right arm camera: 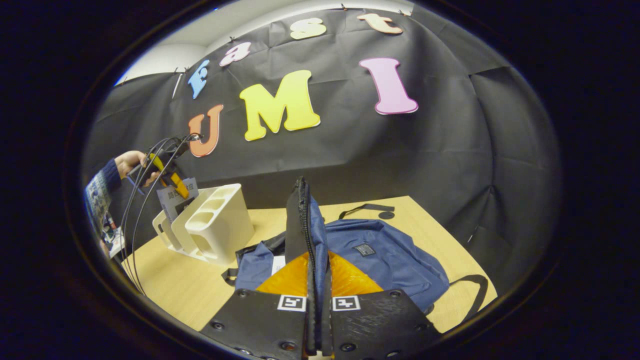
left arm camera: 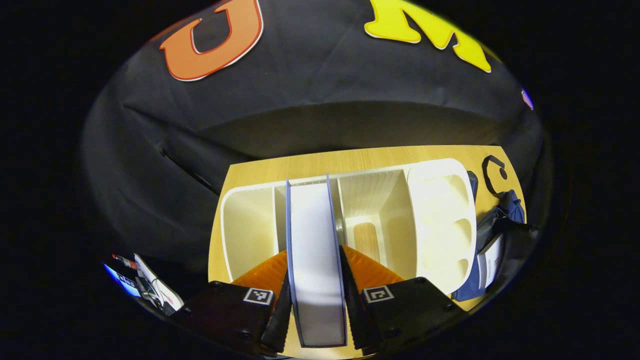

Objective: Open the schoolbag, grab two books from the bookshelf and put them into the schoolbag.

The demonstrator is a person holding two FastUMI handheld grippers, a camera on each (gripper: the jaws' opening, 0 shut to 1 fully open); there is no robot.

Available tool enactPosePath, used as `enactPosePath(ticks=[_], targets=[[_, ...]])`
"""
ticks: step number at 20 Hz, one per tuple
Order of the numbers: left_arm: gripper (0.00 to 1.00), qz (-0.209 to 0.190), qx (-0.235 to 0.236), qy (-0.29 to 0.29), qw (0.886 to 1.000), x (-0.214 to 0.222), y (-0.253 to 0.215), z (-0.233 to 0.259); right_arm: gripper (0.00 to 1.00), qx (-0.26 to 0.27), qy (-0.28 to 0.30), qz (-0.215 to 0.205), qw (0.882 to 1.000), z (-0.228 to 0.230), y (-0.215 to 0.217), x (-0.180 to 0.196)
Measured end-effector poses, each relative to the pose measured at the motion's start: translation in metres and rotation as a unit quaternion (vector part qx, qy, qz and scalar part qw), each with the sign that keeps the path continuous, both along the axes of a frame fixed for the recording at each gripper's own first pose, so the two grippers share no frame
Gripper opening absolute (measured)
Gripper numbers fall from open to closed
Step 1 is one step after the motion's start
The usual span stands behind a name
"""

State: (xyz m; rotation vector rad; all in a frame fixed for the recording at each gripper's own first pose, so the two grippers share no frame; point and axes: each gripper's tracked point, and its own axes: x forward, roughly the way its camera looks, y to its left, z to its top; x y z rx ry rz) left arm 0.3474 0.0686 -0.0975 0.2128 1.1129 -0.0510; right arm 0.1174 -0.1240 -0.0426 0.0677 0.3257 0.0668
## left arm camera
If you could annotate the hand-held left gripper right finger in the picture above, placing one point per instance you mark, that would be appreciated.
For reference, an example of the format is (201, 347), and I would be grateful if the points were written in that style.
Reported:
(355, 320)

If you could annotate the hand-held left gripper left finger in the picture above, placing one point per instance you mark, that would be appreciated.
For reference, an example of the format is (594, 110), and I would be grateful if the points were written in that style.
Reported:
(280, 320)

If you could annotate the blue-grey book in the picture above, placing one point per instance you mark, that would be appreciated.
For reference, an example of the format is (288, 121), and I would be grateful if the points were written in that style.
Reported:
(315, 260)

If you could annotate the cream white bookshelf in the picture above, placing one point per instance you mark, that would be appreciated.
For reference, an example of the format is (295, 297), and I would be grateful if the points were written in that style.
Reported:
(440, 225)

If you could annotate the blue schoolbag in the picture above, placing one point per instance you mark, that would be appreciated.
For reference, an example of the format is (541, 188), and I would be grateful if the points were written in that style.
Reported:
(510, 210)

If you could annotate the white side table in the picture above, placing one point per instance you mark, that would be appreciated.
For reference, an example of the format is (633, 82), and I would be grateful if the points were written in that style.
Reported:
(167, 297)

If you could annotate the computer monitor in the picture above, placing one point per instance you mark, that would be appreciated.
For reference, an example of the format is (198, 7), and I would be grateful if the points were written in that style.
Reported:
(122, 282)

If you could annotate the red bottle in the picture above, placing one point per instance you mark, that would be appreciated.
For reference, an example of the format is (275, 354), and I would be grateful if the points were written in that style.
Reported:
(124, 260)

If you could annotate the black backdrop cloth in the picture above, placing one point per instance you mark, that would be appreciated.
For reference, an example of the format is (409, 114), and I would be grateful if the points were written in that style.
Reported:
(300, 100)

